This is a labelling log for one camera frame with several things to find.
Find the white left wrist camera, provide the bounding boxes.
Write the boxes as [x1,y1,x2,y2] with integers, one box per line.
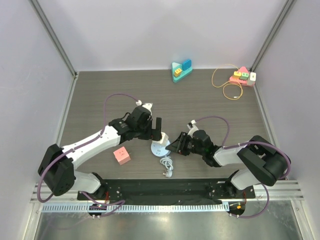
[142,103,153,112]

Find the light blue round power strip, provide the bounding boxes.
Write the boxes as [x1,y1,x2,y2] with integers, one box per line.
[150,140,171,158]

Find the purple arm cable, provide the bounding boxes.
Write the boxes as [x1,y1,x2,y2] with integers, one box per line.
[194,115,292,219]
[36,93,143,203]

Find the aluminium frame post left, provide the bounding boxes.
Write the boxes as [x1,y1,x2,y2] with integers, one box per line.
[29,0,77,79]

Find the yellow plug adapter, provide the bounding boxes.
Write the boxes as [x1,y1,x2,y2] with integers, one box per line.
[173,68,183,78]

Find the pink cube socket adapter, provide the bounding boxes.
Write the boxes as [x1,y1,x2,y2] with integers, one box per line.
[113,146,131,166]

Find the white charger plug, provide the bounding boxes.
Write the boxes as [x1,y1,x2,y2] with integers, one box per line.
[249,71,257,82]

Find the aluminium frame rail front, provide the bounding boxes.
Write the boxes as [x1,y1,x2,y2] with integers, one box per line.
[29,180,304,203]

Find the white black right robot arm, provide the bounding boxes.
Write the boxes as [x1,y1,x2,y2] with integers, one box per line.
[166,130,291,198]

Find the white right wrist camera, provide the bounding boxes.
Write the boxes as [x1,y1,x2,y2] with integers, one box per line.
[187,119,199,137]

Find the yellow charging cable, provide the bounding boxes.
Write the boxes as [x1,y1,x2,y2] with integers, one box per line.
[211,63,244,101]

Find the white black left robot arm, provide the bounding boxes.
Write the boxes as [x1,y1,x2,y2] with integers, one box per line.
[38,103,162,200]

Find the pink triangular power strip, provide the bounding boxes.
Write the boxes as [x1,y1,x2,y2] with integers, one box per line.
[229,66,257,87]

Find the green charger plug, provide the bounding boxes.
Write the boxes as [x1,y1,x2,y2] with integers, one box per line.
[239,72,250,81]

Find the white cube socket adapter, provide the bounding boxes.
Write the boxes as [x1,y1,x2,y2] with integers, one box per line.
[159,132,169,147]

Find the aluminium frame post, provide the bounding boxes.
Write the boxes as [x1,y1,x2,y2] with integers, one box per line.
[250,0,297,71]
[29,0,77,79]

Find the teal triangular power strip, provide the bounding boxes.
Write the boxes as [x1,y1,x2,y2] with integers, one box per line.
[171,62,193,83]

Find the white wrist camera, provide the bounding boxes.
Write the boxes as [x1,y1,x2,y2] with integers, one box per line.
[142,103,153,112]
[187,119,199,137]

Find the aluminium frame post right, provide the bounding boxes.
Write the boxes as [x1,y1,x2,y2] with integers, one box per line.
[250,0,297,71]

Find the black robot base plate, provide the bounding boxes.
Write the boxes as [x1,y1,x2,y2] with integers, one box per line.
[89,178,252,203]

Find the yellow charger plug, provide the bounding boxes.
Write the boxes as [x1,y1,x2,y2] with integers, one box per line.
[232,71,242,79]

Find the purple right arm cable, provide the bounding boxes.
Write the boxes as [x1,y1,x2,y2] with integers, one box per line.
[194,115,292,219]

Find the blue plug adapter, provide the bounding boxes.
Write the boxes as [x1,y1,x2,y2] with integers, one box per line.
[181,59,192,71]

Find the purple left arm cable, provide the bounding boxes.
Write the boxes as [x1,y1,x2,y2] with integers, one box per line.
[36,93,143,203]

